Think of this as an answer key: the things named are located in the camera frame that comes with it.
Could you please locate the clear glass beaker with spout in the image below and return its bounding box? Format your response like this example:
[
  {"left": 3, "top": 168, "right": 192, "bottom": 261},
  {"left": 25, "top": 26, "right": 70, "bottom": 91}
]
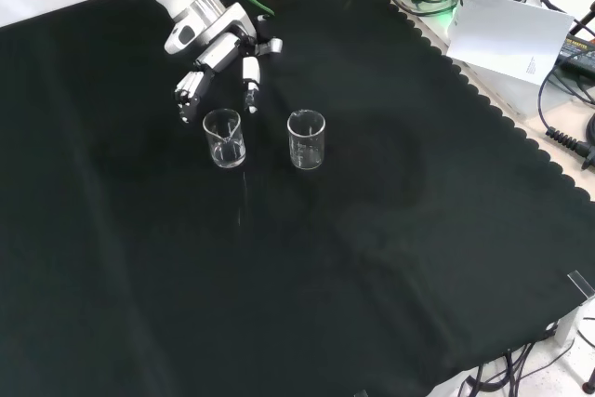
[{"left": 202, "top": 107, "right": 247, "bottom": 170}]

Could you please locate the white box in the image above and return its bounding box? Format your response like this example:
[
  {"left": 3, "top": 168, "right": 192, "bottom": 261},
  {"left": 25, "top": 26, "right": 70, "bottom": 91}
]
[{"left": 457, "top": 60, "right": 574, "bottom": 117}]

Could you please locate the black power adapter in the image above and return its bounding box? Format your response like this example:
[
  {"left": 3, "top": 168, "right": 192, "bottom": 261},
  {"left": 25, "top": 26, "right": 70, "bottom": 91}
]
[{"left": 555, "top": 32, "right": 595, "bottom": 73}]

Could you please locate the white bench bracket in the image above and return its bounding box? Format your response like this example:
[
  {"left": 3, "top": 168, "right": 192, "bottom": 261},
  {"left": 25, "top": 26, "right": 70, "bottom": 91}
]
[{"left": 555, "top": 297, "right": 595, "bottom": 347}]

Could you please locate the black cloth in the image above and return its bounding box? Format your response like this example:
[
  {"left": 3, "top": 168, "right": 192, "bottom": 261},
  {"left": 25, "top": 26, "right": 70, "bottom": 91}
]
[{"left": 0, "top": 0, "right": 595, "bottom": 397}]

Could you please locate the black tripod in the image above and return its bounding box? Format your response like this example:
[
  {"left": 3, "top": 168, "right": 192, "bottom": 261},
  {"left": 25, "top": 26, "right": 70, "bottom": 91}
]
[{"left": 570, "top": 0, "right": 595, "bottom": 38}]

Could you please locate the black coiled cable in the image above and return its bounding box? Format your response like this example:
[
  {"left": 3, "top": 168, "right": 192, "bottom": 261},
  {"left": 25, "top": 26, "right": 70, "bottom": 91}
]
[{"left": 537, "top": 50, "right": 595, "bottom": 170}]

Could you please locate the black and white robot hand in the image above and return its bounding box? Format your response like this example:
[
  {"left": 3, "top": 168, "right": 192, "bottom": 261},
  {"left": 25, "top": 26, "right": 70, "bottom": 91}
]
[{"left": 174, "top": 2, "right": 284, "bottom": 125}]

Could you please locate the pale board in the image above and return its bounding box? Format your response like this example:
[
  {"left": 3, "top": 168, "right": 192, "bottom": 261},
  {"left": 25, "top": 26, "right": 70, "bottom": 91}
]
[{"left": 445, "top": 0, "right": 576, "bottom": 86}]

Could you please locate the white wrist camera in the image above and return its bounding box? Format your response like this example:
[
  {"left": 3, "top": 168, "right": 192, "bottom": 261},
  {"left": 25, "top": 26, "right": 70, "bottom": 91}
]
[{"left": 163, "top": 20, "right": 199, "bottom": 55}]

